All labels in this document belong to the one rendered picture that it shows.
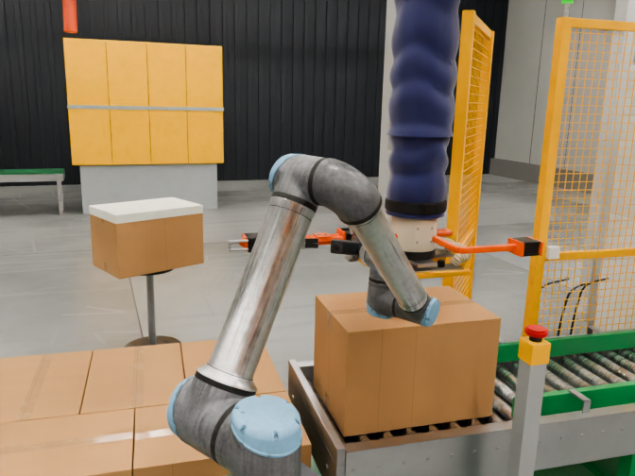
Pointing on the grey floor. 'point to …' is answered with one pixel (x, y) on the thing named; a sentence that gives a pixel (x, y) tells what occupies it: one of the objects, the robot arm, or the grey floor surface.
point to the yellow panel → (145, 120)
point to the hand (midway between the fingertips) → (345, 238)
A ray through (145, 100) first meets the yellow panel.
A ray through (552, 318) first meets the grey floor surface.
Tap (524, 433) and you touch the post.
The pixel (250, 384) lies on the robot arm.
